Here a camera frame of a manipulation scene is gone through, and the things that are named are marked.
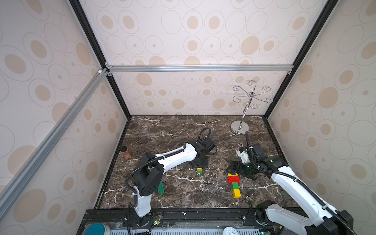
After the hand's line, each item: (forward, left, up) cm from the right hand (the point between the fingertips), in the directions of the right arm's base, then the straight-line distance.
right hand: (237, 171), depth 78 cm
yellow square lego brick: (-9, 0, -9) cm, 13 cm away
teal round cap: (-29, +66, -4) cm, 72 cm away
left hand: (+3, +16, -4) cm, 16 cm away
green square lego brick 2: (-4, 0, -10) cm, 11 cm away
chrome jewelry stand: (+39, -10, -9) cm, 41 cm away
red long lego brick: (-1, 0, -10) cm, 10 cm away
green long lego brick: (-8, +42, -8) cm, 43 cm away
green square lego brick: (+3, +20, -10) cm, 23 cm away
